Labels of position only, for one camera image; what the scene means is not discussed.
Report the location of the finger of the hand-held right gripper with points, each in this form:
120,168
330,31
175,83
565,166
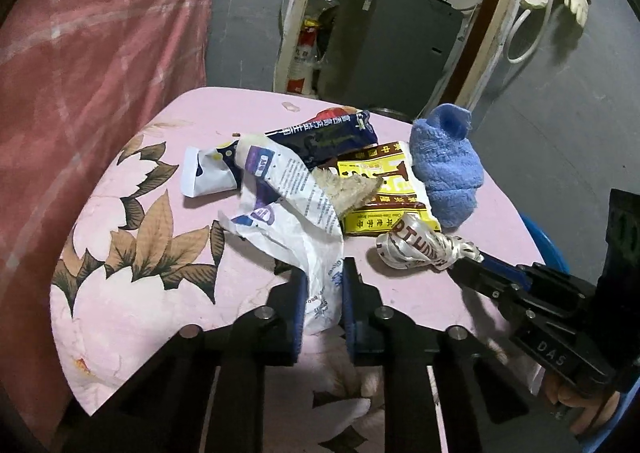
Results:
500,265
482,285

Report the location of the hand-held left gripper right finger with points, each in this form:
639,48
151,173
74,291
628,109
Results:
350,315

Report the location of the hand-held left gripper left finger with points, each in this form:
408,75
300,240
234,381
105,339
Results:
301,305

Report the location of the blue plastic bucket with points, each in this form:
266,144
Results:
550,245

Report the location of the white printed plastic bag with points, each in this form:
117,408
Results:
295,228

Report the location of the white lettered wrapper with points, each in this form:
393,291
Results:
415,245

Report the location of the person's right hand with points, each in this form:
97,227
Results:
575,405

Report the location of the blue fluffy cloth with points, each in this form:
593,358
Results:
445,168

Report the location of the yellow red food packet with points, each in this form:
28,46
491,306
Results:
395,200

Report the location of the beige fibrous scrubber piece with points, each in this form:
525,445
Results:
345,190

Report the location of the pink floral tablecloth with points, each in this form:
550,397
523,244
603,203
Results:
150,293

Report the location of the white blue squeezed tube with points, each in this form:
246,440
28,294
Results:
210,173

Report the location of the dark blue snack wrapper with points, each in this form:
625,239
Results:
330,138

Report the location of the orange snack wrapper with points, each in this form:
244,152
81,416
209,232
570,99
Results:
336,112

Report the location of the small beige scrap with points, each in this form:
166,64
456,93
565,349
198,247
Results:
290,107

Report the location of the pink striped cloth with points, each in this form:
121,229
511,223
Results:
100,58

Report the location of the cream door frame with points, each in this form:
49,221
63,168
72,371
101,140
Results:
295,8

